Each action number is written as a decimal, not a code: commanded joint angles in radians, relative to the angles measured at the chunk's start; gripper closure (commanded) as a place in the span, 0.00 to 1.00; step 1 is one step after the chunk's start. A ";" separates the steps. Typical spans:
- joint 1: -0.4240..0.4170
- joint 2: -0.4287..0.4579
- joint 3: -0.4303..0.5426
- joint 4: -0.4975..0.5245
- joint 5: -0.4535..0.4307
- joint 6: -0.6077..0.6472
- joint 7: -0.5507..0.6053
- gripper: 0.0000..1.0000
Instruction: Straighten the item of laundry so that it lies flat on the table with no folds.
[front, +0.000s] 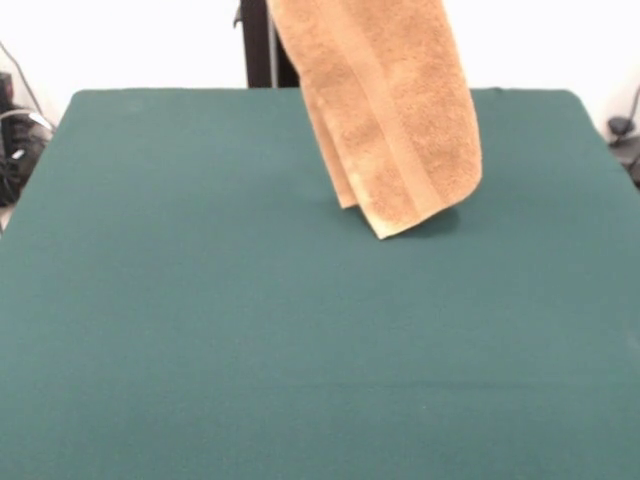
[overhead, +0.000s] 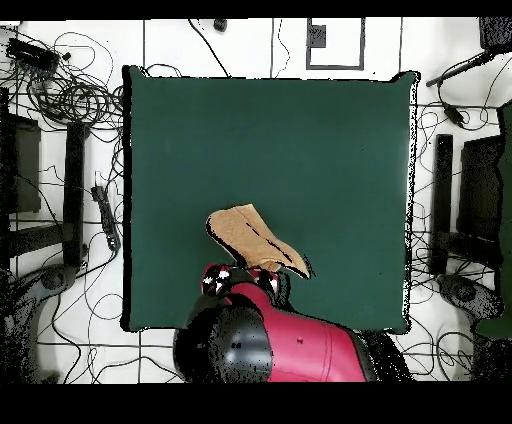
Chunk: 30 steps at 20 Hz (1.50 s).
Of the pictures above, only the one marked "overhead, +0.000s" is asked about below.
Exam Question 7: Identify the black power strip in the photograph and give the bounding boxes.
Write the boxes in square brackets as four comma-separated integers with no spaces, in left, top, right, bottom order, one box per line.
[90,184,122,252]

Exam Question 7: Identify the black power adapter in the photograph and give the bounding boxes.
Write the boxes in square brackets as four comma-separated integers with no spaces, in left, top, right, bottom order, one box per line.
[442,102,466,129]

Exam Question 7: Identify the tan terry towel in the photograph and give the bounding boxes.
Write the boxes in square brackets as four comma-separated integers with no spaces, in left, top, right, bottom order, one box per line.
[205,203,312,280]

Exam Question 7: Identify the tangled black cables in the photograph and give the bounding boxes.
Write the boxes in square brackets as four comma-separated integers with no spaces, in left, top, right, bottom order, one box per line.
[0,31,125,133]

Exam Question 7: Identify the hanging green cloth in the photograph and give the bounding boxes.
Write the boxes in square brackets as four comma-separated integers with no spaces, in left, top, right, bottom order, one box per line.
[475,99,512,339]

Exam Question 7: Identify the black metal stand frame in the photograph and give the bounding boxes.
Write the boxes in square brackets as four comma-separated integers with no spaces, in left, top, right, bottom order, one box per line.
[428,133,501,277]
[5,120,91,268]

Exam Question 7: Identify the black tripod rod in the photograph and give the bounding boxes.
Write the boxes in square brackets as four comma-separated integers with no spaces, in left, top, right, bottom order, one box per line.
[424,49,501,88]

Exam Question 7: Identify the black switch box with ports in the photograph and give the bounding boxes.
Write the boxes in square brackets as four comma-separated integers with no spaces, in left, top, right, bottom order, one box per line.
[5,36,61,74]

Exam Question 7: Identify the black corner box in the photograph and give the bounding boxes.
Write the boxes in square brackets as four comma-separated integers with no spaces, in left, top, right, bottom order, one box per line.
[478,16,512,51]

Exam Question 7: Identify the dark square box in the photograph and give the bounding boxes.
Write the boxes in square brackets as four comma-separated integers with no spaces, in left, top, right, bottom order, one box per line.
[0,113,42,215]
[457,134,505,241]

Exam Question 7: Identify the dark green tablecloth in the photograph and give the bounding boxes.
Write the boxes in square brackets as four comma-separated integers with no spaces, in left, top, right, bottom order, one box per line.
[120,64,421,335]

